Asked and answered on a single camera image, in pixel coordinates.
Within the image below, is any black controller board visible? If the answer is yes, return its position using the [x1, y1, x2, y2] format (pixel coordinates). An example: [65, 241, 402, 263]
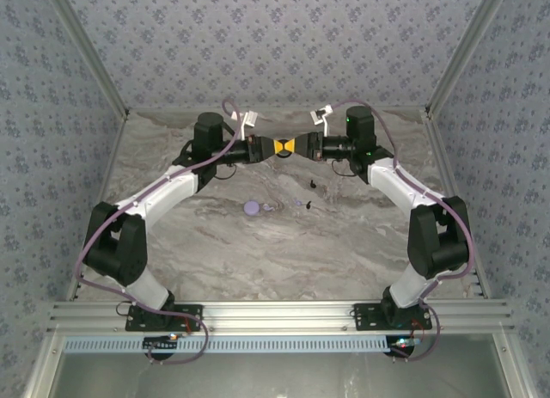
[388, 335, 421, 357]
[143, 334, 180, 357]

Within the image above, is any grey metal panel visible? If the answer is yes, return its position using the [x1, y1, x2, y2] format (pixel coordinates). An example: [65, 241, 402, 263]
[55, 352, 508, 398]

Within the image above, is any left gripper thin black cable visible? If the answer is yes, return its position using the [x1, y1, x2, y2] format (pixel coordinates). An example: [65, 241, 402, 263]
[213, 163, 238, 181]

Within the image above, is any aluminium table side rail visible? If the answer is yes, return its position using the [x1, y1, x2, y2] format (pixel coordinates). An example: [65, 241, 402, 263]
[64, 109, 130, 303]
[422, 107, 492, 299]

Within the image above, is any aluminium frame post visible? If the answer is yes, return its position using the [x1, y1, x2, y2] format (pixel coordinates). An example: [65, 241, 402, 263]
[45, 0, 131, 118]
[425, 0, 515, 118]

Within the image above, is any aluminium mounting rail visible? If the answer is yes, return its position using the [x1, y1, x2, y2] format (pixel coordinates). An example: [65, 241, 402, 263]
[46, 300, 516, 335]

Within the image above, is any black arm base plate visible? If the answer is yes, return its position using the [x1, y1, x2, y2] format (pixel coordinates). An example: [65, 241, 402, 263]
[352, 303, 433, 333]
[125, 303, 204, 333]

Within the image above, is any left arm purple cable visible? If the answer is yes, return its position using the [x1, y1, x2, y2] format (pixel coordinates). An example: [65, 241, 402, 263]
[75, 97, 241, 367]

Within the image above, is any grey slotted cable duct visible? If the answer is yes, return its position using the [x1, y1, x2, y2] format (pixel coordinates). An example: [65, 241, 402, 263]
[63, 337, 390, 354]

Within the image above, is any aluminium frame leg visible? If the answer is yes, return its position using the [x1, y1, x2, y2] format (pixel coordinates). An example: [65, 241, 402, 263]
[23, 334, 65, 398]
[492, 334, 532, 398]

